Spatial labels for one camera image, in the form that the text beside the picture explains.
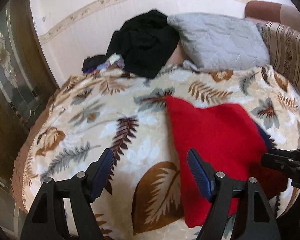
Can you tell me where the leaf pattern fleece blanket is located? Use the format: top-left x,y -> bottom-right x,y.
23,65 -> 300,239

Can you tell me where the red and blue knit sweater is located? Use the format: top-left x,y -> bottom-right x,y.
166,96 -> 288,228

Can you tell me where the wooden stained glass door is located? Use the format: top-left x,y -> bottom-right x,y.
0,0 -> 57,239

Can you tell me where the brown padded headboard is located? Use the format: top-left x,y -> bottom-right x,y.
244,0 -> 299,29

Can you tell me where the purple patterned cloth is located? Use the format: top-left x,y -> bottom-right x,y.
82,55 -> 125,74

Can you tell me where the striped beige bolster cushion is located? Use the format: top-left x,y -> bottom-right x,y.
256,21 -> 300,95

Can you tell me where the white paper tag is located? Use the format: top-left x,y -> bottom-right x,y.
107,53 -> 121,65

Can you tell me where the small black cloth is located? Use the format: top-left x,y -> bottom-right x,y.
82,55 -> 107,74

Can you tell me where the grey quilted pillow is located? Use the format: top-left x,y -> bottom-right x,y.
167,12 -> 270,72

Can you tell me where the brown ruffled bed sheet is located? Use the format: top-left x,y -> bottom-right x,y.
11,89 -> 63,210

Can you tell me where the black garment pile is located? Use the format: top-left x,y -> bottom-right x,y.
106,10 -> 180,79

